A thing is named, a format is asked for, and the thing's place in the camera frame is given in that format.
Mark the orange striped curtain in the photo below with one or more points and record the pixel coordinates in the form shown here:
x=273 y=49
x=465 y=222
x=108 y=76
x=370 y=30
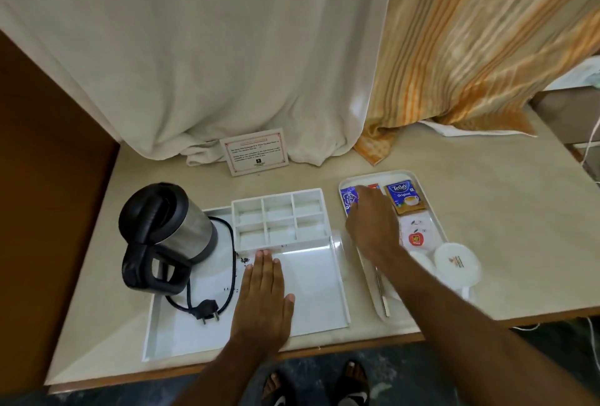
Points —
x=478 y=44

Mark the white printed notice card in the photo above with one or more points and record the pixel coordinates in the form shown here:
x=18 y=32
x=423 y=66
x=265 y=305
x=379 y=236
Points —
x=255 y=152

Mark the cream curtain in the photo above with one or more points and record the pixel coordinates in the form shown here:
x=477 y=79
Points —
x=187 y=44

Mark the white paper cup with lid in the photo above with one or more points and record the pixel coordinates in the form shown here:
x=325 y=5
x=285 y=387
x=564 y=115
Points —
x=458 y=262

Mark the person's right fingers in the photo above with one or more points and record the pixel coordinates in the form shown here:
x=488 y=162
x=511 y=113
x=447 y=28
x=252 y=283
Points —
x=368 y=201

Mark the person's left hand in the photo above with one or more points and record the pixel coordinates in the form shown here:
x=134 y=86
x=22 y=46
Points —
x=260 y=307

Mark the person's right forearm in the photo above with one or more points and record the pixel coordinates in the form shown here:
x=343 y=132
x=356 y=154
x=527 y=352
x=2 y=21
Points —
x=468 y=335

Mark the small white oblong tray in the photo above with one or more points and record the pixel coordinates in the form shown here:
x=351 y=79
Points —
x=438 y=213

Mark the white compartment organizer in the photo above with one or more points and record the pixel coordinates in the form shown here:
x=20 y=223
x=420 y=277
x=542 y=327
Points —
x=279 y=220

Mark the blue and brown tea packet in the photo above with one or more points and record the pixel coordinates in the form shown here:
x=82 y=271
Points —
x=405 y=197

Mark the steel and black electric kettle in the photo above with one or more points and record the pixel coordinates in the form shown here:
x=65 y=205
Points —
x=180 y=232

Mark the wooden bed frame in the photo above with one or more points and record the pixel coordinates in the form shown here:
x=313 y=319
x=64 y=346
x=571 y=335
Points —
x=569 y=112

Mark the person's right hand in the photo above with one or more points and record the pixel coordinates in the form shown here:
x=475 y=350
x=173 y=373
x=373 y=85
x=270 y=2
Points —
x=375 y=227

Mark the white sachet with leaf print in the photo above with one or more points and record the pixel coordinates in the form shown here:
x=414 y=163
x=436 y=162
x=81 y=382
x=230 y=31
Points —
x=417 y=222

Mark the large white tray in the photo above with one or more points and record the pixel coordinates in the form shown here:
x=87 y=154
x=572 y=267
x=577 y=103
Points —
x=309 y=293

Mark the person's foot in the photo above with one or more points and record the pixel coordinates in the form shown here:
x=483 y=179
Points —
x=352 y=384
x=276 y=389

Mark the brown wooden side panel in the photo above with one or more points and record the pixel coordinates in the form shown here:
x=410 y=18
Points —
x=47 y=213

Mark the person's left thumb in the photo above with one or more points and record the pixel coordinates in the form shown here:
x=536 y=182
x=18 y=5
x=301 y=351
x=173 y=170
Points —
x=290 y=300

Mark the white sachet with red label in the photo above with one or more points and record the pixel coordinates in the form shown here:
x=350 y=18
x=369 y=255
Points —
x=417 y=240

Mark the white cloth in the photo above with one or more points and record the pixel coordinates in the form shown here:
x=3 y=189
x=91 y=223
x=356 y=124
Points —
x=450 y=128

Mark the person's left foot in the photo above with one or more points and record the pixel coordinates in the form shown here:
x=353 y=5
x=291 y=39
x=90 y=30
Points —
x=276 y=389

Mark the person's right foot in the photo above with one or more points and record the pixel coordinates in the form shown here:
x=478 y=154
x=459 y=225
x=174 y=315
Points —
x=352 y=384

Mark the blue sachet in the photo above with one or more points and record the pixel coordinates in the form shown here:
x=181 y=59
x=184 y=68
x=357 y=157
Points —
x=348 y=199

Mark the person's left forearm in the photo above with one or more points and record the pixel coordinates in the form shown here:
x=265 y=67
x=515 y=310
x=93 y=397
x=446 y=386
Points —
x=220 y=375

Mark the clear glass tumbler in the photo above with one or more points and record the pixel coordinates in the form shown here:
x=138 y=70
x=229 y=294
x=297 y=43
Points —
x=341 y=255

